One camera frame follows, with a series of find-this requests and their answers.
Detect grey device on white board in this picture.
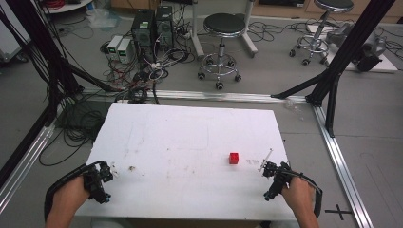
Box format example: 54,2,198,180
324,21,399,74

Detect white power supply box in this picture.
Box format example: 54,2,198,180
106,34,124,62
116,38,133,65

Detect black computer tower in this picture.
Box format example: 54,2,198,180
154,5,175,53
130,9,157,63

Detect person's left hand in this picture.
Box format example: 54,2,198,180
51,175,92,220

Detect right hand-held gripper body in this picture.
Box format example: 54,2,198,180
262,161,293,202

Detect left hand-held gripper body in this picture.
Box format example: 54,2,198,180
83,161,114,205

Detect black round stool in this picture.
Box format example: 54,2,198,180
288,0,355,67
197,12,247,91

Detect white table stand legs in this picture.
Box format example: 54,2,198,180
189,0,259,60

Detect clear plastic bag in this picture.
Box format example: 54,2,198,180
86,7,122,30

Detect black metal frame post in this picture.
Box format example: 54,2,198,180
0,0,123,191
270,0,397,139

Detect person's right hand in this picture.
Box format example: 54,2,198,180
280,176,317,217

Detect aluminium floor rail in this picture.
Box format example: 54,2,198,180
80,88,309,105
312,104,375,228
0,122,58,215

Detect round white table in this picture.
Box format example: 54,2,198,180
40,0,94,14

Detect tangle of black floor cables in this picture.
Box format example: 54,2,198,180
38,91,110,168

